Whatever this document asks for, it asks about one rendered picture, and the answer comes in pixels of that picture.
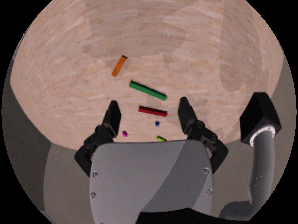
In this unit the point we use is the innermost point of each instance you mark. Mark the orange rod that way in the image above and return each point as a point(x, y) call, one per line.
point(119, 65)

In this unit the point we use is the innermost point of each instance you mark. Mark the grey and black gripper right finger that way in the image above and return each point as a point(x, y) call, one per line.
point(195, 129)

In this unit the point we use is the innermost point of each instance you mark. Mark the red rod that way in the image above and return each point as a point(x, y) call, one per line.
point(152, 111)

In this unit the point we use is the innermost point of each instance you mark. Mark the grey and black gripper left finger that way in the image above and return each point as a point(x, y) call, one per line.
point(109, 127)

